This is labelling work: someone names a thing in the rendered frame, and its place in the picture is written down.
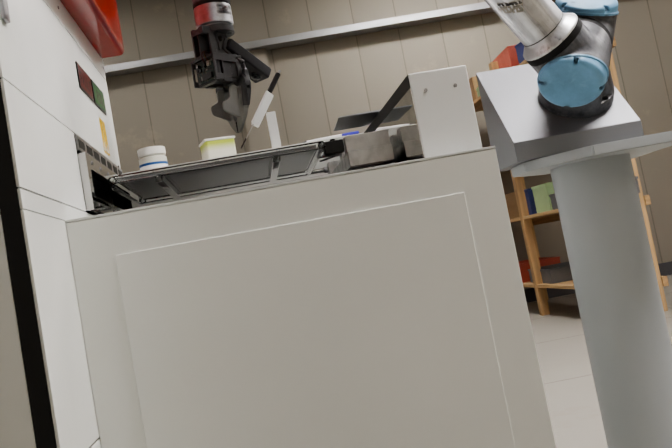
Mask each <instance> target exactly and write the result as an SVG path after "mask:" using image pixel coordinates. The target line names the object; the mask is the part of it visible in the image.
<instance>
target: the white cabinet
mask: <svg viewBox="0 0 672 448"><path fill-rule="evenodd" d="M66 230H67V236H68V242H69V248H70V255H71V261H72V267H73V274H74V280H75V286H76V292H77V299H78V305H79V311H80V318H81V324H82V330H83V336H84V343H85V349H86V355H87V362H88V368H89V374H90V380H91V387H92V393H93V399H94V406H95V412H96V418H97V424H98V431H99V437H100V443H101V448H556V445H555V440H554V435H553V430H552V425H551V420H550V415H549V410H548V405H547V400H546V395H545V390H544V386H543V381H542V376H541V371H540V366H539V361H538V356H537V351H536V346H535V341H534V336H533V332H532V327H531V322H530V317H529V312H528V307H527V302H526V297H525V292H524V287H523V282H522V277H521V273H520V268H519V263H518V258H517V253H516V248H515V243H514V238H513V233H512V228H511V223H510V218H509V214H508V209H507V204H506V199H505V194H504V189H503V184H502V179H501V174H500V169H499V164H498V159H497V155H496V150H495V149H489V150H483V151H478V152H472V153H466V154H460V155H455V156H449V157H443V158H437V159H432V160H426V161H420V162H415V163H409V164H403V165H397V166H392V167H386V168H380V169H374V170H369V171H363V172H357V173H351V174H346V175H340V176H334V177H329V178H323V179H317V180H311V181H306V182H300V183H294V184H288V185H283V186H277V187H271V188H265V189H260V190H254V191H248V192H243V193H237V194H231V195H225V196H220V197H214V198H208V199H202V200H197V201H191V202H185V203H179V204H174V205H168V206H162V207H157V208H151V209H145V210H139V211H134V212H128V213H122V214H116V215H111V216H105V217H99V218H93V219H88V220H82V221H76V222H70V223H66Z"/></svg>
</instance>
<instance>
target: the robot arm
mask: <svg viewBox="0 0 672 448"><path fill-rule="evenodd" d="M485 1H486V3H487V4H488V5H489V6H490V7H491V8H492V9H493V11H494V12H495V13H496V14H497V15H498V16H499V17H500V19H501V20H502V21H503V22H504V23H505V24H506V25H507V27H508V28H509V29H510V30H511V31H512V32H513V33H514V34H515V36H516V37H517V38H518V39H519V40H520V41H521V42H522V44H523V45H524V52H523V57H524V59H525V60H526V61H527V62H528V64H529V65H530V66H531V67H532V68H533V69H534V70H535V71H536V73H537V74H538V77H537V83H538V99H539V102H540V104H541V105H542V106H543V107H544V108H545V109H547V110H548V111H550V112H552V113H554V114H556V115H559V116H562V117H567V118H590V117H594V116H597V115H600V114H602V113H604V112H606V111H607V110H608V109H609V108H610V107H611V106H612V104H613V101H614V94H615V88H614V84H613V79H612V75H611V71H610V59H611V53H612V46H613V40H614V33H615V26H616V19H617V15H618V13H619V12H618V1H617V0H556V1H555V3H554V2H553V1H552V0H485ZM192 5H193V12H194V18H195V23H196V29H197V30H192V31H191V37H192V43H193V49H194V54H195V61H193V62H191V63H190V64H191V70H192V76H193V82H194V88H203V89H204V88H206V89H215V88H216V96H217V103H216V104H215V105H213V106H212V107H211V113H212V115H213V116H215V117H217V118H220V119H224V120H227V121H228V122H229V124H230V126H231V127H232V129H233V130H234V131H235V132H236V133H241V132H242V130H243V127H244V124H245V121H246V117H247V113H248V108H249V105H250V98H251V81H250V80H252V81H253V82H254V83H258V82H260V81H262V80H265V79H267V78H269V76H270V73H271V68H270V67H269V66H267V65H266V64H265V63H263V62H262V61H261V60H259V59H258V58H257V57H255V56H254V55H253V54H251V53H250V52H249V51H247V50H246V49H245V48H243V47H242V46H241V45H239V44H238V43H237V42H235V41H234V40H233V39H229V40H228V39H227V38H228V37H231V36H232V35H234V33H235V32H234V27H233V24H234V22H233V16H232V11H231V4H230V0H192ZM194 70H196V72H197V78H198V82H196V79H195V74H194Z"/></svg>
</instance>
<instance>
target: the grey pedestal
mask: <svg viewBox="0 0 672 448"><path fill-rule="evenodd" d="M669 146H672V131H668V132H662V133H657V134H651V135H645V136H640V137H634V138H629V139H623V140H618V141H612V142H607V143H601V144H596V145H591V146H587V147H583V148H579V149H575V150H571V151H567V152H563V153H559V154H555V155H551V156H547V157H543V158H539V159H535V160H531V161H527V162H524V163H521V164H519V165H517V166H515V167H513V168H511V172H512V177H525V176H538V175H546V174H551V177H552V182H553V187H554V192H555V197H556V201H557V206H558V211H559V216H560V221H561V225H562V230H563V235H564V240H565V245H566V249H567V254H568V259H569V264H570V269H571V273H572V278H573V283H574V288H575V293H576V297H577V302H578V307H579V312H580V317H581V321H582V326H583V331H584V336H585V341H586V345H587V350H588V355H589V360H590V365H591V369H592V374H593V379H594V384H595V389H596V393H597V398H598V403H599V408H600V413H601V417H602V422H603V427H604V432H605V436H606V441H607V446H608V448H672V346H671V341H670V336H669V332H668V327H667V323H666V318H665V313H664V309H663V304H662V300H661V295H660V290H659V286H658V281H657V277H656V272H655V267H654V263H653V258H652V253H651V249H650V244H649V240H648V235H647V230H646V226H645V221H644V217H643V212H642V207H641V203H640V198H639V194H638V189H637V184H636V180H635V175H634V170H633V166H632V161H631V159H633V158H636V157H639V156H642V155H645V154H648V153H651V152H654V151H657V150H660V149H663V148H666V147H669Z"/></svg>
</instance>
